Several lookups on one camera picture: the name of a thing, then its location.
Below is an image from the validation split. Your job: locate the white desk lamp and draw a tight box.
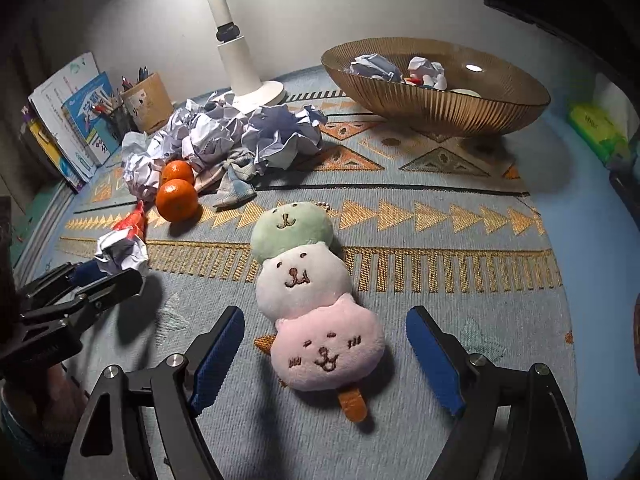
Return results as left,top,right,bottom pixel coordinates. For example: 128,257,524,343
194,0,288,115

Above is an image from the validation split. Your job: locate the bunch of coloured pencils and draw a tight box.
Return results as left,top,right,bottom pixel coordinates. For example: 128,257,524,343
85,92,123,117

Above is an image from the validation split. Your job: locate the bunch of pens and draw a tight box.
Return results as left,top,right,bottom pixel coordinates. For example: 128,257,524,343
121,65,152,88

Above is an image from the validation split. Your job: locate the green tissue pack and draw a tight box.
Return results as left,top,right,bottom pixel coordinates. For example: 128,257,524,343
567,102,632,166

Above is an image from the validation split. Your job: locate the yellow book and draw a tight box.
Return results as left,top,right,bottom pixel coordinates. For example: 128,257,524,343
27,120,81,188

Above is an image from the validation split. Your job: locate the white packet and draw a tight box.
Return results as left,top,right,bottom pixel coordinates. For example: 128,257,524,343
594,80,640,128

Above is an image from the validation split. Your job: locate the amber ribbed glass bowl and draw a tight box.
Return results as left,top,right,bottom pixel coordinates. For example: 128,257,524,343
320,37,551,137

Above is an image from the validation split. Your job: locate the dark pencil holder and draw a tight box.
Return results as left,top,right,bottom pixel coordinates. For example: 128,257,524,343
102,105,138,141

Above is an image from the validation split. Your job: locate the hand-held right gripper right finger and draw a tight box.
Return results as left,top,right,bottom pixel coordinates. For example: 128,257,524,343
405,305,588,480

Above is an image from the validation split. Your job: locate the patterned woven mat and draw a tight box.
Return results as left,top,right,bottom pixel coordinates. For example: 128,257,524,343
30,65,578,480

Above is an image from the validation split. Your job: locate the wooden pen holder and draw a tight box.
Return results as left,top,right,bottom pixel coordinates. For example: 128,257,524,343
120,72,175,133

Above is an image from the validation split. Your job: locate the stack of books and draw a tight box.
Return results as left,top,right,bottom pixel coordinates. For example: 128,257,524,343
28,51,118,181

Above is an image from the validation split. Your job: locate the paper ball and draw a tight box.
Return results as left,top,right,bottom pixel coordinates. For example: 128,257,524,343
95,230,150,276
406,56,447,92
349,53,403,83

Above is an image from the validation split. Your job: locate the plaid fabric bow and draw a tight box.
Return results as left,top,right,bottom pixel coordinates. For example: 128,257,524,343
194,149,266,209

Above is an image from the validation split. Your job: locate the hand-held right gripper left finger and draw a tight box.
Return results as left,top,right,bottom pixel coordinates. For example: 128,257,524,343
62,305,246,480

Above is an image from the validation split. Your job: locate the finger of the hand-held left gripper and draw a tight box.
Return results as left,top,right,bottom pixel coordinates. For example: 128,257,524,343
70,268,144,333
14,259,110,315

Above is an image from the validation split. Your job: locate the person's left forearm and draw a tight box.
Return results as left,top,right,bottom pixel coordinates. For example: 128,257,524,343
0,355,91,480

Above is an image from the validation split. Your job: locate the blue picture book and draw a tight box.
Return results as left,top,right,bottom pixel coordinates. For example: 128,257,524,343
61,71,123,168

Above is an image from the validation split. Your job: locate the three-colour bear plush toy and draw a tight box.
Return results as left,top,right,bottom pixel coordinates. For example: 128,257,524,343
250,201,387,423

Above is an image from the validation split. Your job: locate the pile of papers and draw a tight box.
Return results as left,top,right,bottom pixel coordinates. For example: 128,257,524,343
121,91,328,198

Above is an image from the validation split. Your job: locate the orange mandarin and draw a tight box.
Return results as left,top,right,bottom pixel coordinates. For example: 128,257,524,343
155,179,199,222
161,160,196,187

